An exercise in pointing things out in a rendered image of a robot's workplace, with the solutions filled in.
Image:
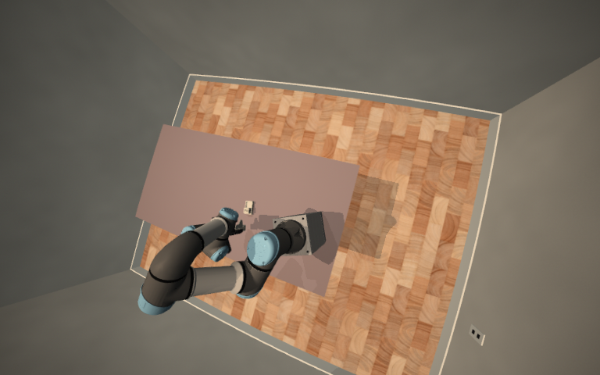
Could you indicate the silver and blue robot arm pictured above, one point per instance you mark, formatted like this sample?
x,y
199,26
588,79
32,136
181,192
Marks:
x,y
170,277

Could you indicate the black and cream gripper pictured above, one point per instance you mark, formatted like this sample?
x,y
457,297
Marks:
x,y
237,228

